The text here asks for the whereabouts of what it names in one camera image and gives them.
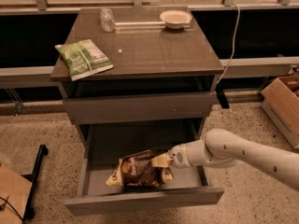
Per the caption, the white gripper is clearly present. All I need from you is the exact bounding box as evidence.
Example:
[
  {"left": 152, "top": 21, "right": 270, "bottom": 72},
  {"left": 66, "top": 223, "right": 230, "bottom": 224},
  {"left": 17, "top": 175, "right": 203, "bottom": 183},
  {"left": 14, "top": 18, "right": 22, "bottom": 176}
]
[{"left": 150, "top": 142, "right": 200, "bottom": 183}]

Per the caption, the cardboard box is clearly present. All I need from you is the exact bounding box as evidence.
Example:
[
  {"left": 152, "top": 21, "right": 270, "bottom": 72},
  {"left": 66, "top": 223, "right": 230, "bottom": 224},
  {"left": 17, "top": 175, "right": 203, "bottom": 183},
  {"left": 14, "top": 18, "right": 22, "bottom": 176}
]
[
  {"left": 0, "top": 164, "right": 31, "bottom": 224},
  {"left": 262, "top": 75, "right": 299, "bottom": 149}
]

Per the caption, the white bowl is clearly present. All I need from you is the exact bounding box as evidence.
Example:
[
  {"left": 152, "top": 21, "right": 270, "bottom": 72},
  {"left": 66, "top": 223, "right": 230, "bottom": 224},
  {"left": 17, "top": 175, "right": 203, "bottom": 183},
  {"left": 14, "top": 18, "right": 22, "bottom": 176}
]
[{"left": 160, "top": 10, "right": 192, "bottom": 30}]

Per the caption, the cardboard box left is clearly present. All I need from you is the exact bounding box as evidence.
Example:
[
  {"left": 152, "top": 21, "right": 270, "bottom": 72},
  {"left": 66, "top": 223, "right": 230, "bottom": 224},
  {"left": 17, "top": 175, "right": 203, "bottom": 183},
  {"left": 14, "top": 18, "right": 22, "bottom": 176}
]
[{"left": 0, "top": 164, "right": 31, "bottom": 224}]

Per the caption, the white cable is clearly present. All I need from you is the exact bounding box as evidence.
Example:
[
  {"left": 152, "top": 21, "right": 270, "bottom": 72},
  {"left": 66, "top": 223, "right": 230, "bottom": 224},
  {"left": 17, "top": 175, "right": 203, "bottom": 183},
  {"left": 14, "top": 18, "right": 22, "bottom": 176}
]
[{"left": 215, "top": 3, "right": 242, "bottom": 86}]

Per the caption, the grey drawer cabinet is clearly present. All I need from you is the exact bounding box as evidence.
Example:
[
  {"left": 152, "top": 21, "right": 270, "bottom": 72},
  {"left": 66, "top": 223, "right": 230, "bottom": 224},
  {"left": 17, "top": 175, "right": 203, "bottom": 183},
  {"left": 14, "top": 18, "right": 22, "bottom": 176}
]
[{"left": 50, "top": 6, "right": 225, "bottom": 147}]

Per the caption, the open grey middle drawer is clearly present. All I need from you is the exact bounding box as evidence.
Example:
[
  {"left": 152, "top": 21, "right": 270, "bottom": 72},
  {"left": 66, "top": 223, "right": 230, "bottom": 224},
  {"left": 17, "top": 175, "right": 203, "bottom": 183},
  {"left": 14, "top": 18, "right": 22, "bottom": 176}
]
[{"left": 65, "top": 119, "right": 224, "bottom": 216}]

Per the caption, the black cable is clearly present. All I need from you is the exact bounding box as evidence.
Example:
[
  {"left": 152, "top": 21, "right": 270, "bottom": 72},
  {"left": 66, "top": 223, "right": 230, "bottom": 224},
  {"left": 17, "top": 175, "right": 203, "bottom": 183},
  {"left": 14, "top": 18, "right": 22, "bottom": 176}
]
[{"left": 0, "top": 196, "right": 25, "bottom": 222}]

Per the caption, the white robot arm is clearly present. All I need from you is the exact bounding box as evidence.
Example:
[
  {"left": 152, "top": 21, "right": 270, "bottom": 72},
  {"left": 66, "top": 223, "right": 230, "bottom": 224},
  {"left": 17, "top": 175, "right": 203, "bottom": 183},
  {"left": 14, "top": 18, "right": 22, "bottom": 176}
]
[{"left": 151, "top": 129, "right": 299, "bottom": 191}]

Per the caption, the cardboard box right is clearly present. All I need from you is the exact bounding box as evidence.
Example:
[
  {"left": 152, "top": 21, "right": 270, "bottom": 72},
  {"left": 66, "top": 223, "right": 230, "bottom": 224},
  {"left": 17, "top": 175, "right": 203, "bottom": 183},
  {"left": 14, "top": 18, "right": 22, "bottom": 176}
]
[{"left": 262, "top": 75, "right": 299, "bottom": 149}]

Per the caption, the brown chip bag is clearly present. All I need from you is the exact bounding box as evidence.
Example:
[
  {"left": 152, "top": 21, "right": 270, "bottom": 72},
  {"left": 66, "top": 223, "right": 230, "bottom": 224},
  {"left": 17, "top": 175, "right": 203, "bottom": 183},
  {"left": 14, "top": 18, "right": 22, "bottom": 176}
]
[{"left": 106, "top": 150, "right": 166, "bottom": 188}]

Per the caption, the closed grey upper drawer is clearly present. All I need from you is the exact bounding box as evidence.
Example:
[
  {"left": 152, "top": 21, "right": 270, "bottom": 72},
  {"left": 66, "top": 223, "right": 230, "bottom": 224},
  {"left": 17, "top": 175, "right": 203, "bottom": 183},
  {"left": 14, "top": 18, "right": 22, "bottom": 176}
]
[{"left": 64, "top": 92, "right": 216, "bottom": 124}]

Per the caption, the green chip bag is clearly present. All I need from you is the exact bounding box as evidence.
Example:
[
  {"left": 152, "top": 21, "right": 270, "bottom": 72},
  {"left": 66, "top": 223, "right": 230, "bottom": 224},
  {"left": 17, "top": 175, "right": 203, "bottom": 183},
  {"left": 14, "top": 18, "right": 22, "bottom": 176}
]
[{"left": 55, "top": 39, "right": 113, "bottom": 81}]

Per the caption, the black metal stand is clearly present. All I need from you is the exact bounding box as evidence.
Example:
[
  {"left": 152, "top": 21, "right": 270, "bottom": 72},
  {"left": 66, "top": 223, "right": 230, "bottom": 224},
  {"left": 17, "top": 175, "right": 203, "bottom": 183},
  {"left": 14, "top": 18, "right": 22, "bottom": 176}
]
[{"left": 23, "top": 145, "right": 49, "bottom": 220}]

